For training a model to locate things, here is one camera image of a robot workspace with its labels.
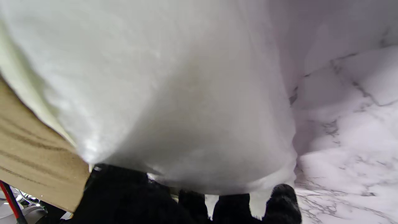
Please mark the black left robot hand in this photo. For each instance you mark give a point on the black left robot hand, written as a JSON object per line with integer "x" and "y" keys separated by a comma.
{"x": 130, "y": 199}

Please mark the brown pillowcase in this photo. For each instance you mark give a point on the brown pillowcase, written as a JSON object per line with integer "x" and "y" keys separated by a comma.
{"x": 34, "y": 155}

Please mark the white pillow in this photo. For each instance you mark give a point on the white pillow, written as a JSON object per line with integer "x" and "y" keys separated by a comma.
{"x": 171, "y": 93}

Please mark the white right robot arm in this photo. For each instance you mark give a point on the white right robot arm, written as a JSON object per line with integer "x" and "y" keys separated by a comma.
{"x": 28, "y": 214}

